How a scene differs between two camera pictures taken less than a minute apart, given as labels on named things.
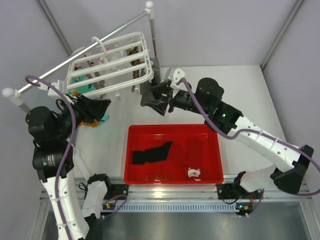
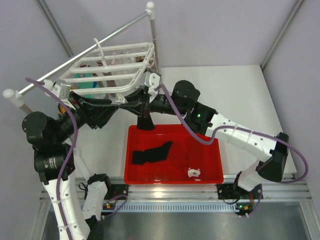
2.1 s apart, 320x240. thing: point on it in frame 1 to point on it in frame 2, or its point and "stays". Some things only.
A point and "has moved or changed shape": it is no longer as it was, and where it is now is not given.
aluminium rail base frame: (188, 198) stays
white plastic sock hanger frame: (119, 63) has moved or changed shape
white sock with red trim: (115, 59) to (120, 60)
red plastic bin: (188, 154) stays
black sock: (141, 157) stays
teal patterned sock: (82, 89) to (88, 85)
